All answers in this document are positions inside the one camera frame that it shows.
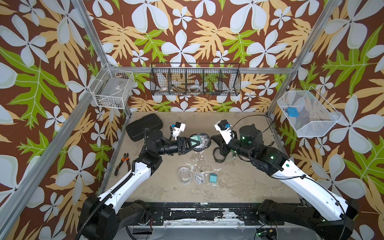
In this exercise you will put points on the mint green charger plug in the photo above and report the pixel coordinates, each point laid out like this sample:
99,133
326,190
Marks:
197,141

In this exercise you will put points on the white wire basket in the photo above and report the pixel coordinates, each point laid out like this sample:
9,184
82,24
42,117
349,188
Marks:
111,88
317,115

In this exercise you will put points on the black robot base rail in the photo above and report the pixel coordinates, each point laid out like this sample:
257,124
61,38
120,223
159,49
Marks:
202,215

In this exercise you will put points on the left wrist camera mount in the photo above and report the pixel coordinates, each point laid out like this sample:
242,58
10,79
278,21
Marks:
177,129

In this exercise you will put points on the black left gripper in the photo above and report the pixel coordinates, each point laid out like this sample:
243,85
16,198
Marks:
181,141

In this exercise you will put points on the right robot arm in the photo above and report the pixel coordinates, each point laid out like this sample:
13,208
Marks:
329,215

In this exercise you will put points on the white wire basket left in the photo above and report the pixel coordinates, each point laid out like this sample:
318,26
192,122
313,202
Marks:
111,88

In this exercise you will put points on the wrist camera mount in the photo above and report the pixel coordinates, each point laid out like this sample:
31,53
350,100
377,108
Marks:
225,130
177,129

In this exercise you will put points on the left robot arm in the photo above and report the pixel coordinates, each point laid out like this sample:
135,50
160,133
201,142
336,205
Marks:
103,216

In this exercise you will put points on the black ribbed hard case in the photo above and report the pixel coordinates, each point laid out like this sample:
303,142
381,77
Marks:
136,129

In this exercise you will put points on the teal charger plug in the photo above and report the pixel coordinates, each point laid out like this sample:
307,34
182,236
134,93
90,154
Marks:
213,178

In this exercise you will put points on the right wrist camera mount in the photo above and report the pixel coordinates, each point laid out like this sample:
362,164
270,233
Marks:
225,130

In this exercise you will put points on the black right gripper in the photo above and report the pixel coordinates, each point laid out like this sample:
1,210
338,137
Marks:
224,149

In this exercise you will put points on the white wire basket right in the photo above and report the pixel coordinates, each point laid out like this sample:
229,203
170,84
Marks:
317,115

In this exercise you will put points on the black wire basket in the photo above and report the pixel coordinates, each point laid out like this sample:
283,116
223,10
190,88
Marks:
214,79

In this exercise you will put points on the orange handled pliers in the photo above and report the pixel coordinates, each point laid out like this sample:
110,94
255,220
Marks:
126,160

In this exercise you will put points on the blue object in basket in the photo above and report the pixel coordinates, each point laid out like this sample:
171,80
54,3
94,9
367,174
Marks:
292,112

